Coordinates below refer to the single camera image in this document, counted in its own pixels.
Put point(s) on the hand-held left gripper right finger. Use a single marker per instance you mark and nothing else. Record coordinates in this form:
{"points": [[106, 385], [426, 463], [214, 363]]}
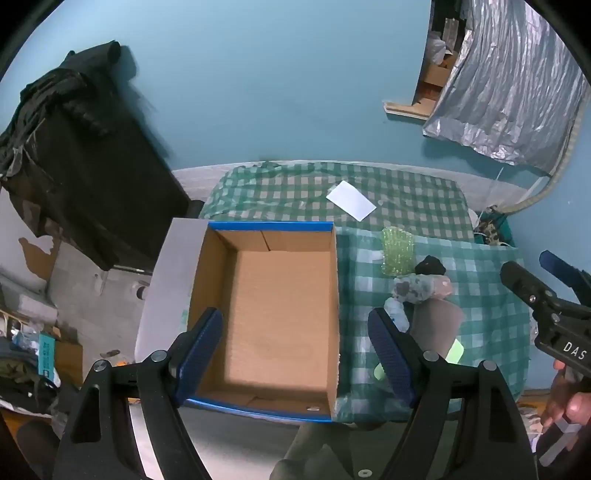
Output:
{"points": [[388, 350]]}

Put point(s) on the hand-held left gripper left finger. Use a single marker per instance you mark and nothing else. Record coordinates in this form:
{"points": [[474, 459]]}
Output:
{"points": [[203, 344]]}

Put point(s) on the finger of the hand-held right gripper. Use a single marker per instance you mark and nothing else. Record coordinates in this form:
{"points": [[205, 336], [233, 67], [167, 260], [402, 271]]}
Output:
{"points": [[565, 272], [526, 281]]}

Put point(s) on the taupe cloth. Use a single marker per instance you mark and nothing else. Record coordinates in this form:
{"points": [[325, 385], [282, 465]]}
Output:
{"points": [[434, 327]]}

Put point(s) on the light green cloth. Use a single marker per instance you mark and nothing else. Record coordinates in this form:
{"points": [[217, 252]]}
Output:
{"points": [[455, 353]]}

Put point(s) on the grey patterned soft cloth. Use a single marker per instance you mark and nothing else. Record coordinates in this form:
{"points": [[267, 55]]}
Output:
{"points": [[418, 286]]}

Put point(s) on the blue-rimmed cardboard box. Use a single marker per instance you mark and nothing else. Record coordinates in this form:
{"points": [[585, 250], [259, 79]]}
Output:
{"points": [[277, 300]]}

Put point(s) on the small black cloth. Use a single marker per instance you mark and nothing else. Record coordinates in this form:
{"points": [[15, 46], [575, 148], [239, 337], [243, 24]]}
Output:
{"points": [[429, 266]]}

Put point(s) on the green glittery knitted scrubber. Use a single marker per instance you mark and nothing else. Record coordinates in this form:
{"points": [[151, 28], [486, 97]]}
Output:
{"points": [[397, 251]]}

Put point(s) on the person's right hand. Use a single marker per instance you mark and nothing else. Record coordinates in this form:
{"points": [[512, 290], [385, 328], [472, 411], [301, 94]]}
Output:
{"points": [[577, 406]]}

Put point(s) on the light teal checkered cloth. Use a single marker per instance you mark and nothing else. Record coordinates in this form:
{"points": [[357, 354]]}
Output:
{"points": [[489, 314]]}

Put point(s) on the dark teal patterned bundle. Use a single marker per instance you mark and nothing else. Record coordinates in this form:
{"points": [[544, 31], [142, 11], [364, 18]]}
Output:
{"points": [[494, 228]]}

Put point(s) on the grey box lid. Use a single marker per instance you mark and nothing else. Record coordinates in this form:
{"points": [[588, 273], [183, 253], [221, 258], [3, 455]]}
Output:
{"points": [[171, 277]]}

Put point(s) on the white paper card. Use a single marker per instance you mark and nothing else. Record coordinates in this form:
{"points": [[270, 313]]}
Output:
{"points": [[351, 199]]}

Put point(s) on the teal printed box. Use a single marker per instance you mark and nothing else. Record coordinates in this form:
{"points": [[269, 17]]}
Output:
{"points": [[47, 357]]}

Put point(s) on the grey mattress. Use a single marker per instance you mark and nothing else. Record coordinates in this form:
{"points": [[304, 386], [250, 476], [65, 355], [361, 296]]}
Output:
{"points": [[189, 177]]}

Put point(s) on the dark green checkered cloth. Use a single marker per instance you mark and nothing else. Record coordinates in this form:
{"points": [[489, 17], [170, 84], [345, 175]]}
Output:
{"points": [[286, 194]]}

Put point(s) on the pile of dark clothes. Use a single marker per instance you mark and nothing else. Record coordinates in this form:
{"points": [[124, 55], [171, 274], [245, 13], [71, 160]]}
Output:
{"points": [[23, 383]]}

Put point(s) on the silver foil sheet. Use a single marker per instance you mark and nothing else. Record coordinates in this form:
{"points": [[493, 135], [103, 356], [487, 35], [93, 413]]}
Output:
{"points": [[508, 92]]}

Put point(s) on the black draped cabinet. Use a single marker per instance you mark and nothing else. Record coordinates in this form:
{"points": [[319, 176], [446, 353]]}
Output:
{"points": [[92, 184]]}

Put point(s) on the brown cardboard strip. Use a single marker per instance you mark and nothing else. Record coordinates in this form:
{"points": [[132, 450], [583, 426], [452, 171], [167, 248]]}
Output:
{"points": [[406, 110]]}

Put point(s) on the brown cardboard carton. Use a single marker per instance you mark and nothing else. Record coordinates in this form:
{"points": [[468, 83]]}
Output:
{"points": [[436, 76]]}

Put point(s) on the white plastic bag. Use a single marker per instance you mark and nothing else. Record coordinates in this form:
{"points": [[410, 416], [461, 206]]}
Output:
{"points": [[437, 46]]}

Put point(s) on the crumpled black garment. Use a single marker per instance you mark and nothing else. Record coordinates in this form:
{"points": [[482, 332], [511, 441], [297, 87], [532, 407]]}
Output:
{"points": [[60, 87]]}

